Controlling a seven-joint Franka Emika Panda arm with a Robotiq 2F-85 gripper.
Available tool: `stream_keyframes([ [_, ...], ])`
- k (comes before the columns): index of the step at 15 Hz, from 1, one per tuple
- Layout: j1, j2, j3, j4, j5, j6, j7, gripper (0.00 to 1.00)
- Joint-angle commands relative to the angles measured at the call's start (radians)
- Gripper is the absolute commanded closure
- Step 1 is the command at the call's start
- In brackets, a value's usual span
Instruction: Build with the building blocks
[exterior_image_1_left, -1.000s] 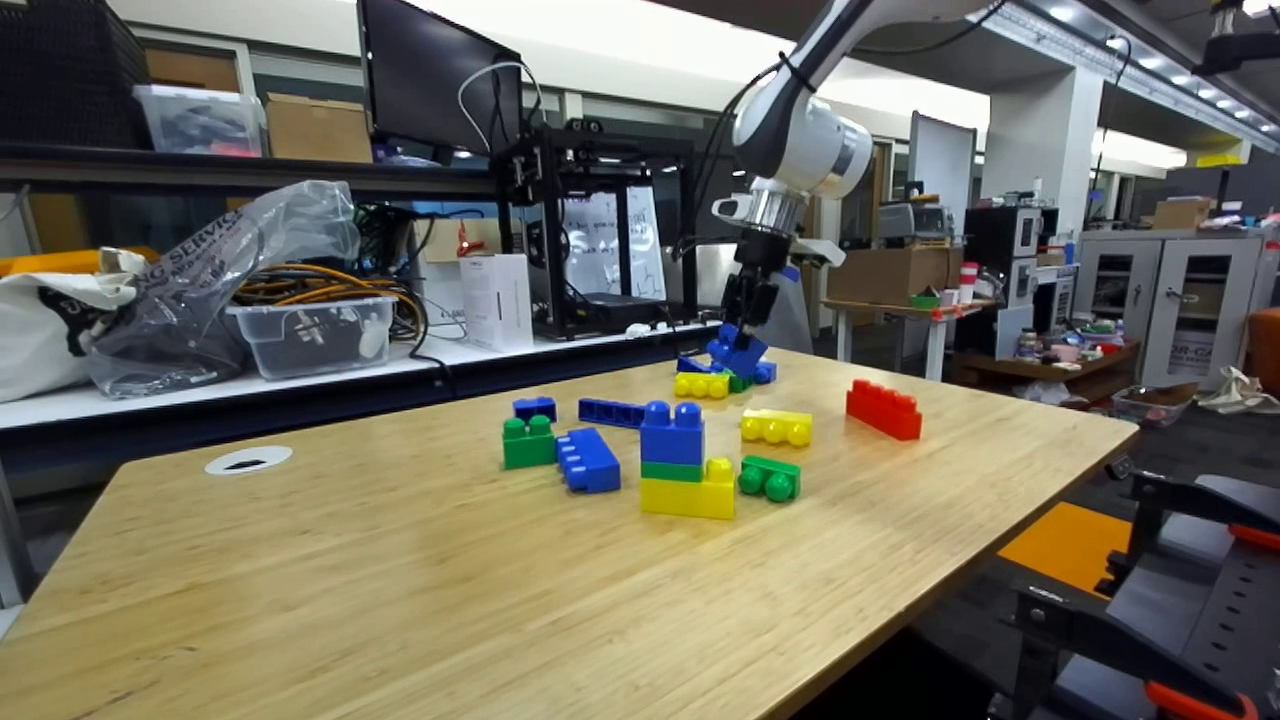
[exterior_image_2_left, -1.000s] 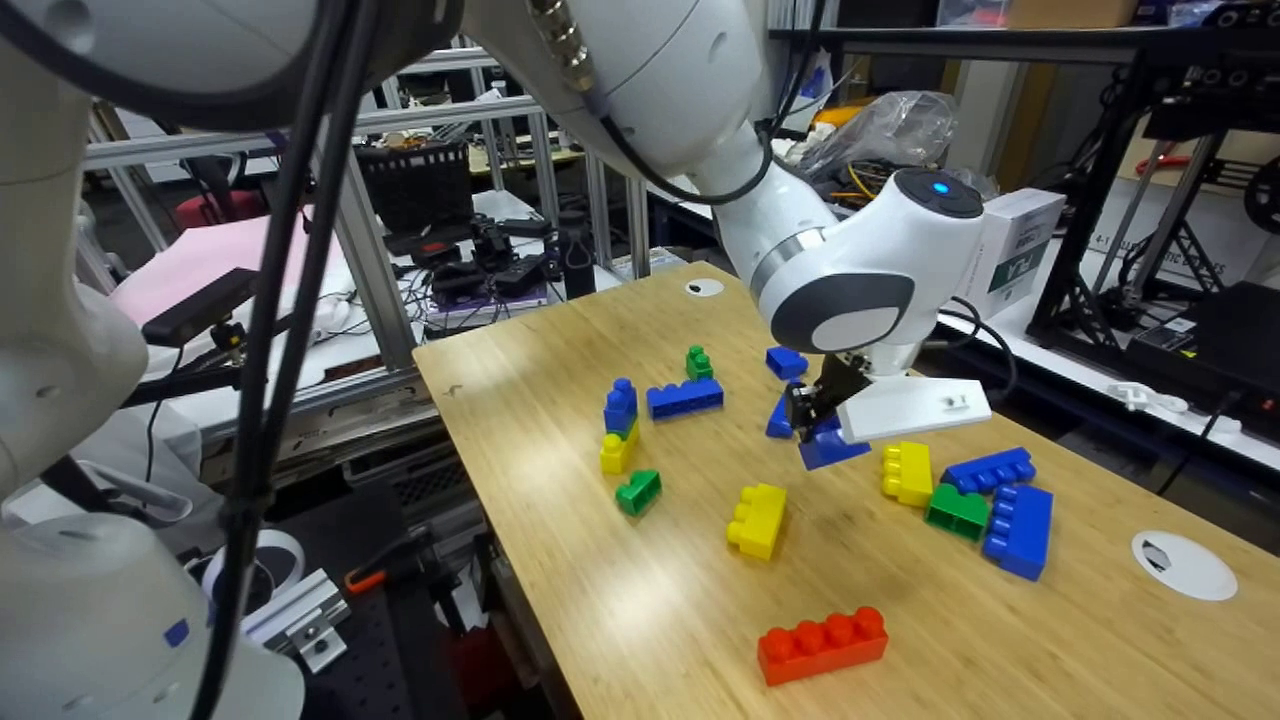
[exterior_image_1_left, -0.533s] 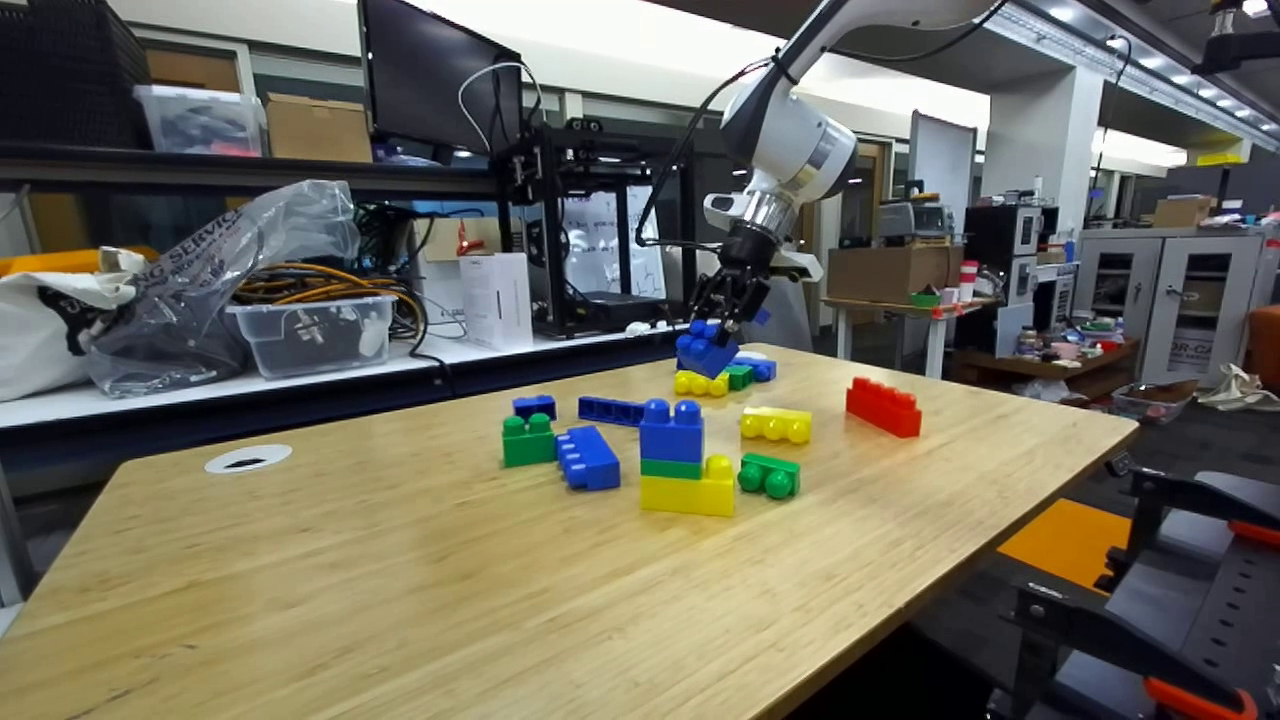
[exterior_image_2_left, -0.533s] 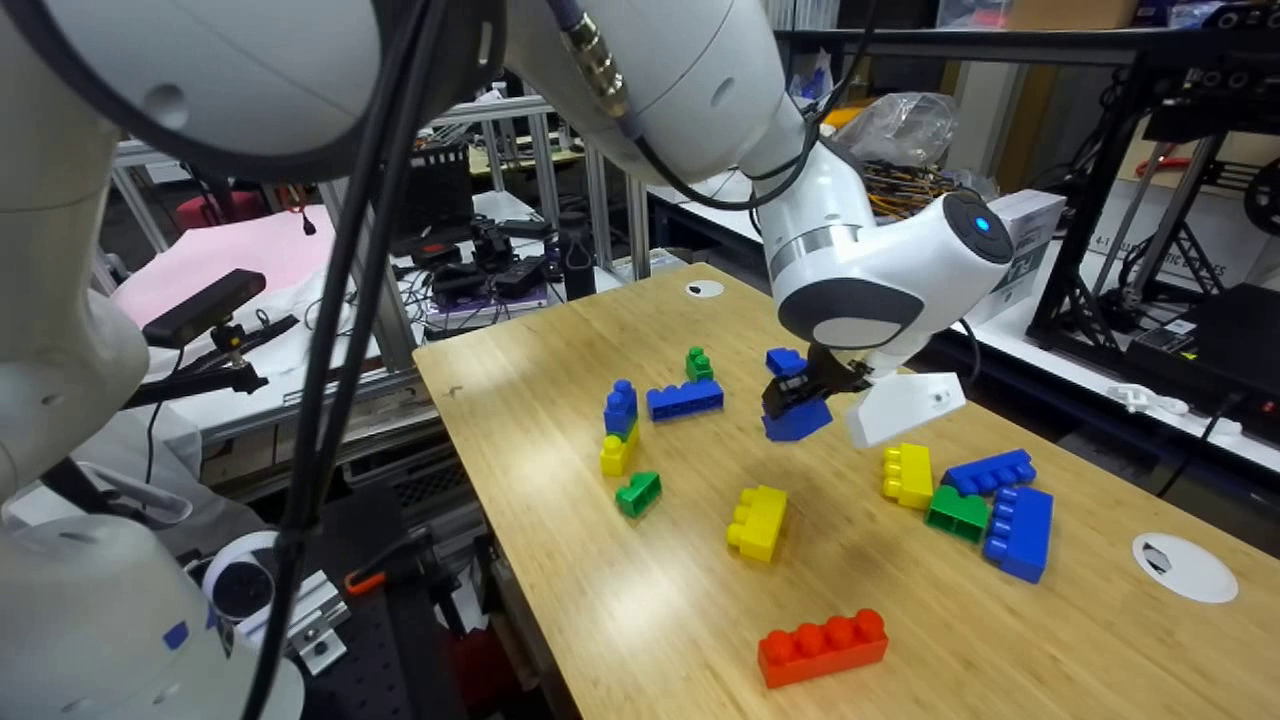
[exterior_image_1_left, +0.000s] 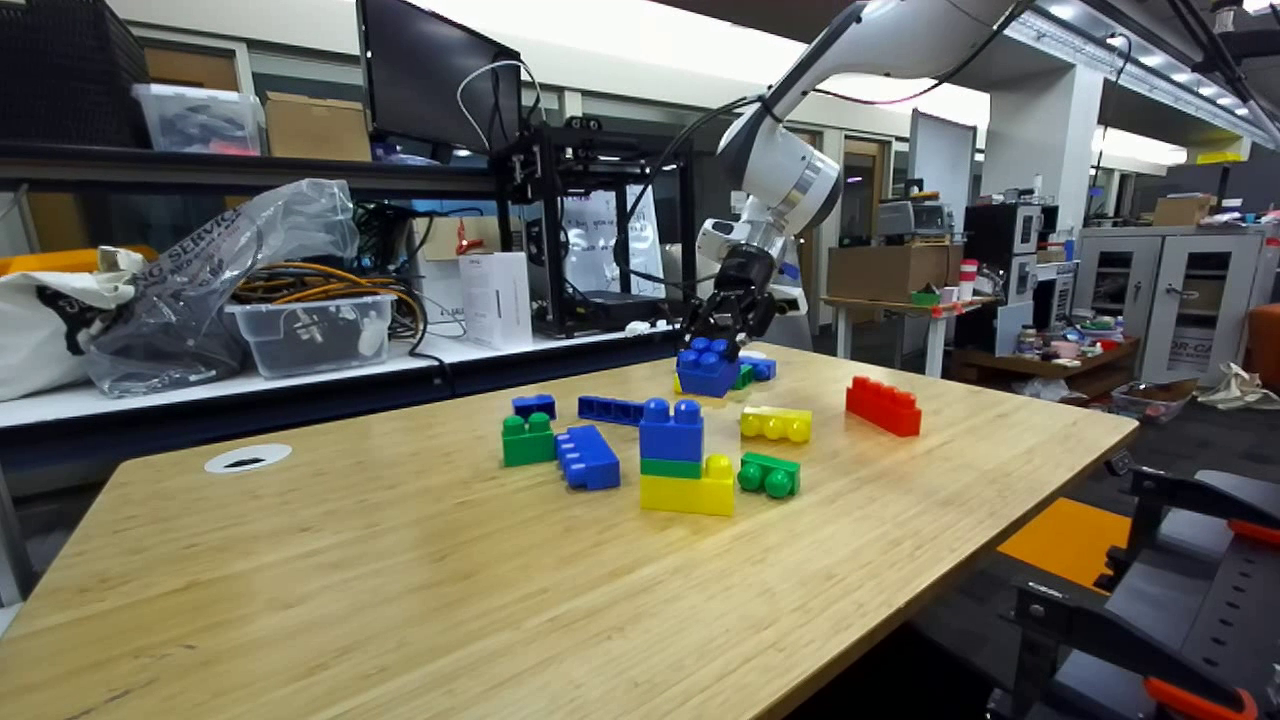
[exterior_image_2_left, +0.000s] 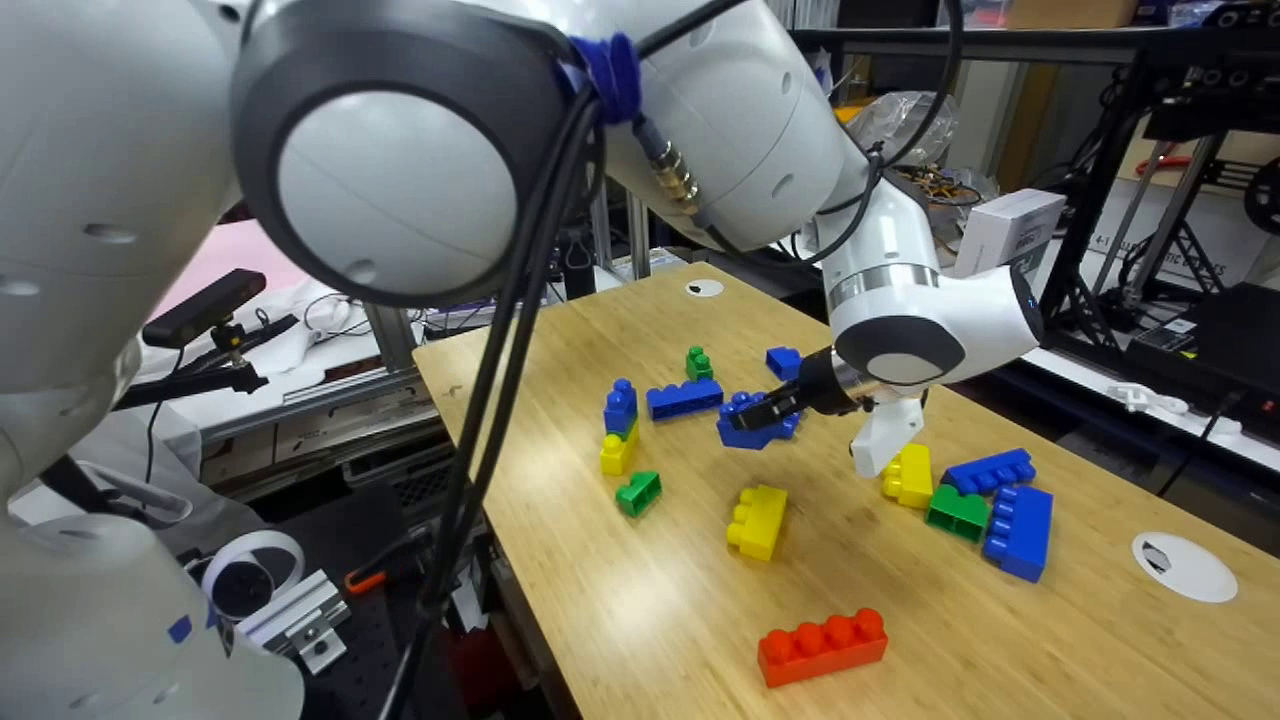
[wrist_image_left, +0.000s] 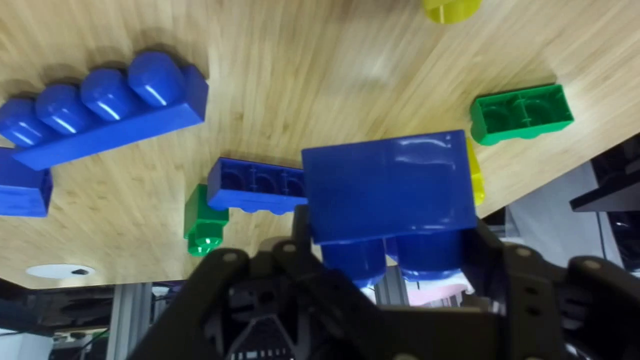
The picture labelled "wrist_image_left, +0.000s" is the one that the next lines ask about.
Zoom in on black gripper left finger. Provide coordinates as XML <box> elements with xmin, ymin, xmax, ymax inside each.
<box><xmin>125</xmin><ymin>206</ymin><xmax>402</xmax><ymax>360</ymax></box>

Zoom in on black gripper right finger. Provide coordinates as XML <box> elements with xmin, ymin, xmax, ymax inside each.
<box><xmin>465</xmin><ymin>227</ymin><xmax>640</xmax><ymax>360</ymax></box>

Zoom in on square blue building block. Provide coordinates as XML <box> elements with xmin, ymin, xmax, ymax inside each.
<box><xmin>300</xmin><ymin>128</ymin><xmax>480</xmax><ymax>289</ymax></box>

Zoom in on small green building block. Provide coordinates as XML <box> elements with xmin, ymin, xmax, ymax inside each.
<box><xmin>468</xmin><ymin>80</ymin><xmax>575</xmax><ymax>148</ymax></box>
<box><xmin>182</xmin><ymin>182</ymin><xmax>230</xmax><ymax>258</ymax></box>

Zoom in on small blue building block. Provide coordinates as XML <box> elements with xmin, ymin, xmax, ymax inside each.
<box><xmin>0</xmin><ymin>146</ymin><xmax>56</xmax><ymax>221</ymax></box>

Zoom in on white table cable grommet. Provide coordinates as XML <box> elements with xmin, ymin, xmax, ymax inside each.
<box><xmin>24</xmin><ymin>262</ymin><xmax>96</xmax><ymax>282</ymax></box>

